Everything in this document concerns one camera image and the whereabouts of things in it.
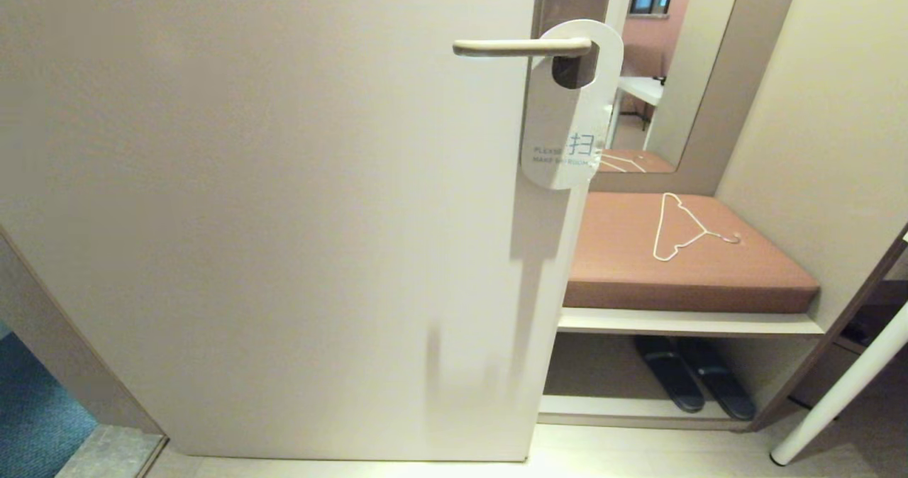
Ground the beige lever door handle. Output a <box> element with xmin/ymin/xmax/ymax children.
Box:
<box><xmin>453</xmin><ymin>36</ymin><xmax>594</xmax><ymax>58</ymax></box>

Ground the brown bench seat cushion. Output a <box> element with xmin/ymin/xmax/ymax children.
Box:
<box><xmin>565</xmin><ymin>191</ymin><xmax>821</xmax><ymax>314</ymax></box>

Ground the white bench seat board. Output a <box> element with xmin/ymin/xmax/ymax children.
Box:
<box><xmin>558</xmin><ymin>306</ymin><xmax>826</xmax><ymax>338</ymax></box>

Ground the beige room door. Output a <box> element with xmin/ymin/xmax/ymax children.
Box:
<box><xmin>0</xmin><ymin>0</ymin><xmax>638</xmax><ymax>462</ymax></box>

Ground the white wire clothes hanger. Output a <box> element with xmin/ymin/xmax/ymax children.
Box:
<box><xmin>652</xmin><ymin>191</ymin><xmax>743</xmax><ymax>262</ymax></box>

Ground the white table leg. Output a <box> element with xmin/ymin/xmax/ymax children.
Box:
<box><xmin>770</xmin><ymin>301</ymin><xmax>908</xmax><ymax>467</ymax></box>

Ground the blue and white door hanger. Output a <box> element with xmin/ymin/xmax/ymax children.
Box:
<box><xmin>520</xmin><ymin>18</ymin><xmax>625</xmax><ymax>191</ymax></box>

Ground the white bench base board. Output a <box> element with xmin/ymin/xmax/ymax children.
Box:
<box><xmin>537</xmin><ymin>394</ymin><xmax>754</xmax><ymax>433</ymax></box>

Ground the wall mirror brown frame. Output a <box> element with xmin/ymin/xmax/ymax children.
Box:
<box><xmin>589</xmin><ymin>0</ymin><xmax>806</xmax><ymax>195</ymax></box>

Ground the black slipper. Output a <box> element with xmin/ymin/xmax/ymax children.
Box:
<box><xmin>633</xmin><ymin>335</ymin><xmax>707</xmax><ymax>414</ymax></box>
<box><xmin>677</xmin><ymin>336</ymin><xmax>758</xmax><ymax>422</ymax></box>

